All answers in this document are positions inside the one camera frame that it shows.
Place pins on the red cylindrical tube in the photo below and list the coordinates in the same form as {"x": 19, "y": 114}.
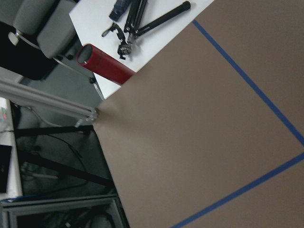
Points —
{"x": 97, "y": 61}

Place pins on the folded dark umbrella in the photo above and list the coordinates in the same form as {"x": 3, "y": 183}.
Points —
{"x": 119, "y": 9}

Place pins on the grey chair left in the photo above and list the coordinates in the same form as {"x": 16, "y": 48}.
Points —
{"x": 45, "y": 25}

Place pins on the aluminium frame beam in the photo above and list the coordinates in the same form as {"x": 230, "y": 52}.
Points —
{"x": 24, "y": 95}

